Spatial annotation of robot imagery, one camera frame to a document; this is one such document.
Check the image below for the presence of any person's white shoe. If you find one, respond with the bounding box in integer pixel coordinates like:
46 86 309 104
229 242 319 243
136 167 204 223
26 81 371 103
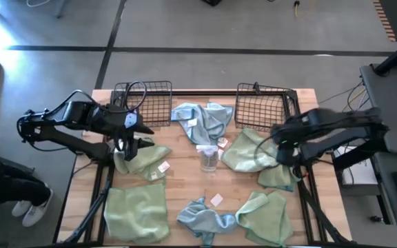
21 188 54 227
11 199 33 218

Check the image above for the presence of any black slanted pole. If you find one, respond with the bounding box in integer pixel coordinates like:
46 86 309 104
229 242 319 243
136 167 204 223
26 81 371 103
374 34 397 76

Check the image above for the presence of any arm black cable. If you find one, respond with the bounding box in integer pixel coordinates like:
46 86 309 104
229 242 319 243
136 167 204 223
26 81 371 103
253 134 281 170
124 81 147 113

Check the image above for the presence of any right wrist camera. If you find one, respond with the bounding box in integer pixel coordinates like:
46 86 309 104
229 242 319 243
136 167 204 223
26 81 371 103
272 132 298 149

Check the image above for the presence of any black aluminium table frame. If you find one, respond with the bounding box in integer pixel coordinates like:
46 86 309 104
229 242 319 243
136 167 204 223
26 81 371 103
53 88 351 248

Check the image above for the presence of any clear plastic cup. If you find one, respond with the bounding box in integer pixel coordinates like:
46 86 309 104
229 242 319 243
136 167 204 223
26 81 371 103
195 144 219 173

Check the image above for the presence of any grey side desk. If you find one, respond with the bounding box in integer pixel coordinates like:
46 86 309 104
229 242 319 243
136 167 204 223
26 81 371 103
359 63 397 239

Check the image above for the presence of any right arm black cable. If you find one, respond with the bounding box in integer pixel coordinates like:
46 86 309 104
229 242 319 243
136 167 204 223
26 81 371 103
253 134 281 170

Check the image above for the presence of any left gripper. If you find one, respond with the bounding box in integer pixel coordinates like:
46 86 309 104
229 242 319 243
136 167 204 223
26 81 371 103
93 103 156 162

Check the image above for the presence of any blue microfiber towel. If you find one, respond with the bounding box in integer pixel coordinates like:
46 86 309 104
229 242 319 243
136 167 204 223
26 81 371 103
170 101 234 145
176 193 238 246

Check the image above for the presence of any grey furniture leg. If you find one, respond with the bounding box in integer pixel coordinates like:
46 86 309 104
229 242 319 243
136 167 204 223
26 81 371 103
55 0 69 19

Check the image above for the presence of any white box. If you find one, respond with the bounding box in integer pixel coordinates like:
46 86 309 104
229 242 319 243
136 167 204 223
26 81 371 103
332 146 378 187

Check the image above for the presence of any black wire basket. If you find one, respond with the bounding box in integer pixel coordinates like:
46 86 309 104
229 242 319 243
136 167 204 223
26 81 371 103
234 81 299 134
110 81 173 128

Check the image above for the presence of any white floor cable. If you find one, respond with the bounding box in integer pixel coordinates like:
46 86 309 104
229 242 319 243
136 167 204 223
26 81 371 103
26 0 53 8

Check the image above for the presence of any green microfiber towel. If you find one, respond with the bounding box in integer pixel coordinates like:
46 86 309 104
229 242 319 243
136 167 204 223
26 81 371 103
112 137 172 182
256 164 303 192
221 127 282 173
103 181 171 245
235 190 294 247

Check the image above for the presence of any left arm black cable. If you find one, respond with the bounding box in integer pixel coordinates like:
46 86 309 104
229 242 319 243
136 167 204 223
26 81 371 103
124 81 147 113

